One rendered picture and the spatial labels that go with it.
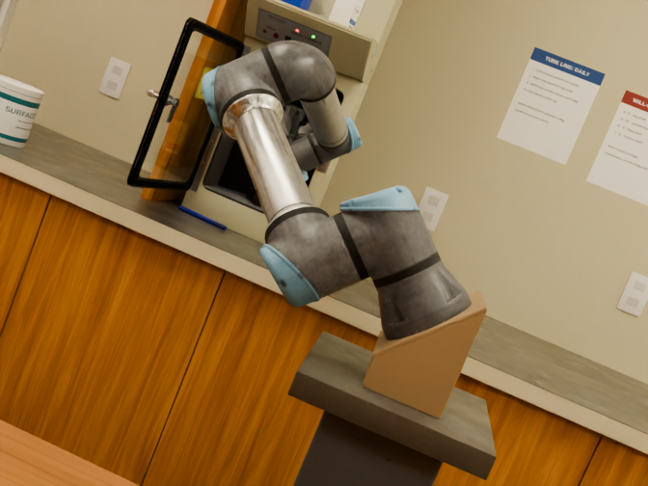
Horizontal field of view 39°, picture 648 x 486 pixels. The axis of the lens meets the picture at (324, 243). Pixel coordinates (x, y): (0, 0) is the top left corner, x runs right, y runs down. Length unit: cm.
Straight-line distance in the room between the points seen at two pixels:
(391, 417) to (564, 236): 144
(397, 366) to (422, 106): 140
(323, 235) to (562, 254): 138
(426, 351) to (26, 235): 115
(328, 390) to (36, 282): 106
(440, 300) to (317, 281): 19
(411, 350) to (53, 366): 109
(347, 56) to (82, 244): 77
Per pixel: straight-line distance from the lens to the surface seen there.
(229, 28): 242
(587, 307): 277
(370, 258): 146
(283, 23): 229
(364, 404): 140
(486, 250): 274
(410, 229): 146
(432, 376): 145
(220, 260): 209
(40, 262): 227
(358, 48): 225
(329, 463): 149
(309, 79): 175
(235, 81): 172
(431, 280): 147
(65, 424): 232
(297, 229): 148
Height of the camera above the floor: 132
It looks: 8 degrees down
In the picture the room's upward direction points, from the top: 22 degrees clockwise
